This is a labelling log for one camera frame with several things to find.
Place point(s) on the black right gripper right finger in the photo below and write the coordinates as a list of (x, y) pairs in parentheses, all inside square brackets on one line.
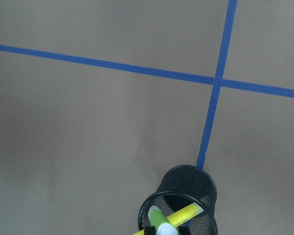
[(183, 230)]

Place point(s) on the green marker pen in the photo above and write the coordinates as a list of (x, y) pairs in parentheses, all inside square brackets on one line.
[(160, 222)]

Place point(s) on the black mesh pen holder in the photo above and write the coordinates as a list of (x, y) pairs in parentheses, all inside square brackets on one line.
[(181, 186)]

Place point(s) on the yellow highlighter pen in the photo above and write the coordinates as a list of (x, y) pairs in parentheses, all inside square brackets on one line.
[(181, 216)]

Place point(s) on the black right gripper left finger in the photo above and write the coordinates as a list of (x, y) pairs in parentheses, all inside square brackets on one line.
[(149, 231)]

